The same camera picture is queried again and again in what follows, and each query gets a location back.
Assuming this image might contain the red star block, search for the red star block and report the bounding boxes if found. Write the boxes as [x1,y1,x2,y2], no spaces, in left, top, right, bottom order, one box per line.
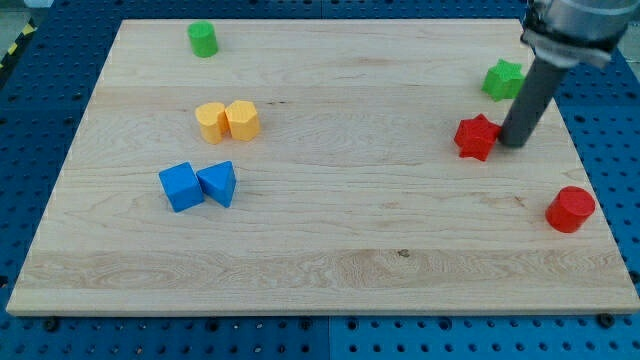
[454,114,501,161]

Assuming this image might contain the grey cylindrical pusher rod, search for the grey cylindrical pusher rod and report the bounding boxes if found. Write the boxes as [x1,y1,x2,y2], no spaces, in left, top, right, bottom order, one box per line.
[499,57,568,148]

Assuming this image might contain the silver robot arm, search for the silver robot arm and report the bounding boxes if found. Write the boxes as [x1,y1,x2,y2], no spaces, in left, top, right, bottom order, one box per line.
[521,0,639,69]

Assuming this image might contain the green star block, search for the green star block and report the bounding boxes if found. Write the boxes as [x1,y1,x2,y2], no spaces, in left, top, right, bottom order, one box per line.
[481,59,525,101]

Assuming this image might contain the wooden board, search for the wooden board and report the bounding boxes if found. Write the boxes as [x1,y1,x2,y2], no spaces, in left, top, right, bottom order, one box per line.
[7,19,639,317]

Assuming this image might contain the yellow pentagon block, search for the yellow pentagon block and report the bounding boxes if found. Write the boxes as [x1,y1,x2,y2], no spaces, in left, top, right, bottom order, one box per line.
[225,100,261,141]

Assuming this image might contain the blue triangle block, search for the blue triangle block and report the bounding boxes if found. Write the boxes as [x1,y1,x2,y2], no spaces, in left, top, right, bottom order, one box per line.
[196,161,236,208]

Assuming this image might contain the yellow rounded block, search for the yellow rounded block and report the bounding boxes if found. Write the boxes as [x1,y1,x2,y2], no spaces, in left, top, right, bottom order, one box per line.
[195,102,229,144]

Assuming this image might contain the blue cube block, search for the blue cube block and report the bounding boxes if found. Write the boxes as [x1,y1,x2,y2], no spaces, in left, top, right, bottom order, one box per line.
[158,162,204,212]

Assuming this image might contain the green cylinder block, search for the green cylinder block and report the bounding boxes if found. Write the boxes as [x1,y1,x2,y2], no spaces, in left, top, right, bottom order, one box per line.
[187,20,218,58]

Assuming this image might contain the red cylinder block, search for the red cylinder block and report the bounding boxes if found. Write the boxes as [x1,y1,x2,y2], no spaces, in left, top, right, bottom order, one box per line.
[545,186,596,233]

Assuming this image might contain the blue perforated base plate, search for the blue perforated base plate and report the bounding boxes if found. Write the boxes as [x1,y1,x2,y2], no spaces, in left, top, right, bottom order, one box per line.
[1,0,639,359]

